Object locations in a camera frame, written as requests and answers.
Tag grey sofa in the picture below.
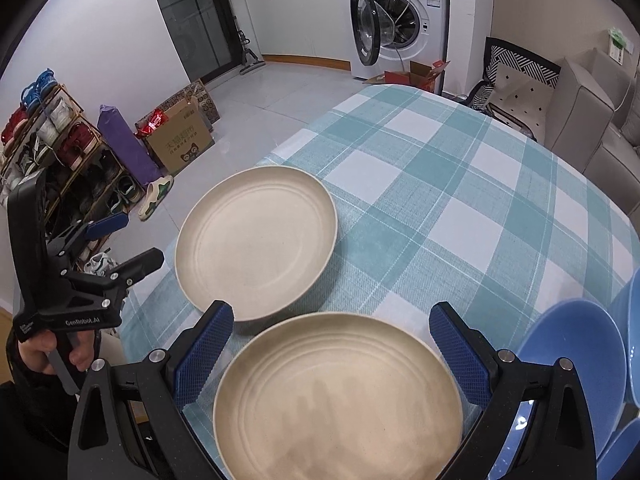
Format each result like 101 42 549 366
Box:
542 47 640 181

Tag white kitchen counter cabinet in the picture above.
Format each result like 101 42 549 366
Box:
241 0 353 72

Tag group of assorted shoes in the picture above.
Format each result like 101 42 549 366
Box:
0 67 143 281

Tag cream green slipper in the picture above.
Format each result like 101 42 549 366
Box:
138 175 175 222

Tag black white patterned folding mat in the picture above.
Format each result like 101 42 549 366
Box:
462 36 562 142

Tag red cardboard box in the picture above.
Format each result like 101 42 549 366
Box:
363 59 451 96

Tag purple bag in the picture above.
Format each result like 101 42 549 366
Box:
97 105 163 188

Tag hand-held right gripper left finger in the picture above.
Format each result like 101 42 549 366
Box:
67 300 235 480

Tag blue bowl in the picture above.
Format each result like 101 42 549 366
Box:
492 299 627 480
607 267 640 407
590 417 640 480

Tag teal checked tablecloth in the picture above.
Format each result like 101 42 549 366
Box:
120 84 640 480

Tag cream plate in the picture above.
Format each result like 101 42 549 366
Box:
214 312 463 480
174 166 339 323

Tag white green wall device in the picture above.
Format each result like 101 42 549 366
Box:
607 27 632 66

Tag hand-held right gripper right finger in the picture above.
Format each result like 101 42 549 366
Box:
428 301 598 480

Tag wooden shoe rack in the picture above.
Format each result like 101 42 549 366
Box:
0 67 146 281

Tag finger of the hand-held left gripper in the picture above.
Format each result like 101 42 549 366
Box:
60 247 166 306
46 211 131 261

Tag red snack packet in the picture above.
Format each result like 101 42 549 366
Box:
135 109 168 138

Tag brown patterned cardboard box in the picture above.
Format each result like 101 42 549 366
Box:
177 79 222 131

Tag person's left hand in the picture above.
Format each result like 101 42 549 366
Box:
5 332 103 376

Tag white washing machine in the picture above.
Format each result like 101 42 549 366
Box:
339 0 450 81

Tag stick vacuum cleaner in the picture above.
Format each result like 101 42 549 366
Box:
232 10 266 76

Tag black framed glass door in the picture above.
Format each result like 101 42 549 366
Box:
145 0 238 78

